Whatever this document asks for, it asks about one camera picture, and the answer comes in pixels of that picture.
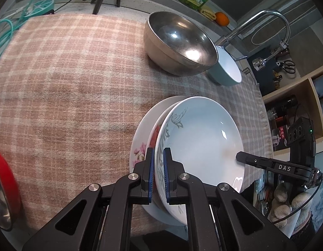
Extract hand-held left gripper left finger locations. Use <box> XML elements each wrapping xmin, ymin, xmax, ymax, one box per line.
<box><xmin>22</xmin><ymin>147</ymin><xmax>155</xmax><ymax>251</ymax></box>

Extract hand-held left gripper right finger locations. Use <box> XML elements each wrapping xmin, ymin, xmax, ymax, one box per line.
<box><xmin>163</xmin><ymin>147</ymin><xmax>298</xmax><ymax>251</ymax></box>

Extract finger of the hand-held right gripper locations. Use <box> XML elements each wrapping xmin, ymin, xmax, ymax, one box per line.
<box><xmin>236</xmin><ymin>151</ymin><xmax>275</xmax><ymax>173</ymax></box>

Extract large pink floral plate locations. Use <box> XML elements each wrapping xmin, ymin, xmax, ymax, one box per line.
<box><xmin>129</xmin><ymin>95</ymin><xmax>188</xmax><ymax>227</ymax></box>

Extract deep rose print plate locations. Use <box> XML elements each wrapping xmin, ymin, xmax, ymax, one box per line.
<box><xmin>147</xmin><ymin>103</ymin><xmax>187</xmax><ymax>207</ymax></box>

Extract white leaf print plate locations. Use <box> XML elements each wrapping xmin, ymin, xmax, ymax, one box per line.
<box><xmin>154</xmin><ymin>97</ymin><xmax>245</xmax><ymax>227</ymax></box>

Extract light blue ceramic bowl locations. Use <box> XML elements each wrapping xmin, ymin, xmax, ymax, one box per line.
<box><xmin>206</xmin><ymin>46</ymin><xmax>242</xmax><ymax>86</ymax></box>

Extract person's right hand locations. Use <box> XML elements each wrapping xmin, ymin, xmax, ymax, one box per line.
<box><xmin>267</xmin><ymin>183</ymin><xmax>312</xmax><ymax>228</ymax></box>

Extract dark bottle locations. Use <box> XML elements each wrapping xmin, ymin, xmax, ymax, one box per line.
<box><xmin>271</xmin><ymin>95</ymin><xmax>298</xmax><ymax>115</ymax></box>

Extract wooden shelf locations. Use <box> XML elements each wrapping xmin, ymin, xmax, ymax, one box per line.
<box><xmin>262</xmin><ymin>69</ymin><xmax>323</xmax><ymax>152</ymax></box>

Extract black scissors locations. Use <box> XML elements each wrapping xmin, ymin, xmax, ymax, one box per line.
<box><xmin>276</xmin><ymin>60</ymin><xmax>296</xmax><ymax>74</ymax></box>

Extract flexible faucet sprayer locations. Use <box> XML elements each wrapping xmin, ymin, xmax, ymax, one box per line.
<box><xmin>252</xmin><ymin>46</ymin><xmax>290</xmax><ymax>71</ymax></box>

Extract plaid table cloth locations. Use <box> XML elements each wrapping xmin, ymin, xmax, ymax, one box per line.
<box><xmin>0</xmin><ymin>13</ymin><xmax>274</xmax><ymax>238</ymax></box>

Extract chrome kitchen faucet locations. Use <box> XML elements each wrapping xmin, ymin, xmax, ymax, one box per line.
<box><xmin>215</xmin><ymin>10</ymin><xmax>292</xmax><ymax>60</ymax></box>

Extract large steel bowl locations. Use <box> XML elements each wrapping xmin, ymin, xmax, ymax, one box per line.
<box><xmin>144</xmin><ymin>11</ymin><xmax>219</xmax><ymax>77</ymax></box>

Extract orange fruit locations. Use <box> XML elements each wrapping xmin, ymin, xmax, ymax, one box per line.
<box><xmin>215</xmin><ymin>12</ymin><xmax>230</xmax><ymax>27</ymax></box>

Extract red steel-lined bowl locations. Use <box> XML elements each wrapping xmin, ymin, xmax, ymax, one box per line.
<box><xmin>0</xmin><ymin>149</ymin><xmax>22</xmax><ymax>232</ymax></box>

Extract yellow sponge cloth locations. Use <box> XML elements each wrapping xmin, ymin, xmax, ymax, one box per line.
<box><xmin>199</xmin><ymin>7</ymin><xmax>217</xmax><ymax>21</ymax></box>

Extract teal cable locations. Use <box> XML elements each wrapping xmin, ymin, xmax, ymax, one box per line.
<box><xmin>0</xmin><ymin>0</ymin><xmax>47</xmax><ymax>63</ymax></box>

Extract white cable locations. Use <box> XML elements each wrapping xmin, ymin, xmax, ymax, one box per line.
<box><xmin>0</xmin><ymin>4</ymin><xmax>30</xmax><ymax>19</ymax></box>

